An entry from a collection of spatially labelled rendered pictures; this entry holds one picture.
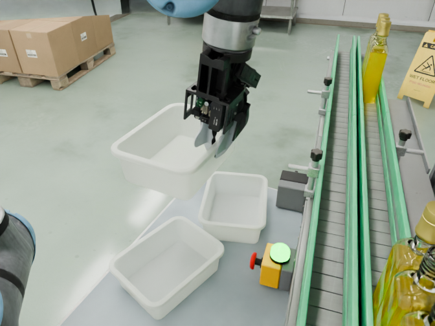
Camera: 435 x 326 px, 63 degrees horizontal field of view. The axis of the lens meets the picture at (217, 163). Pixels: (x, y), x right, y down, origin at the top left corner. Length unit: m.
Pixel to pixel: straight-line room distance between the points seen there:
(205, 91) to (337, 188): 0.54
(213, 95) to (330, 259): 0.43
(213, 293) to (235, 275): 0.07
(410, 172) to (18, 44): 3.58
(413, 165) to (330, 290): 0.52
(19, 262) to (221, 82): 0.41
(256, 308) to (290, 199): 0.34
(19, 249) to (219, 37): 0.44
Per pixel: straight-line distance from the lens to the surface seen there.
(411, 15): 6.31
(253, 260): 0.85
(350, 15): 6.24
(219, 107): 0.52
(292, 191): 1.01
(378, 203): 0.95
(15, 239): 0.65
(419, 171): 1.12
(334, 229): 0.85
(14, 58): 4.11
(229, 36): 0.49
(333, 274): 0.76
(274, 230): 1.00
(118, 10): 0.34
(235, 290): 0.87
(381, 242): 0.86
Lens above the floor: 1.46
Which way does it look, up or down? 35 degrees down
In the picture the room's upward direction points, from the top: straight up
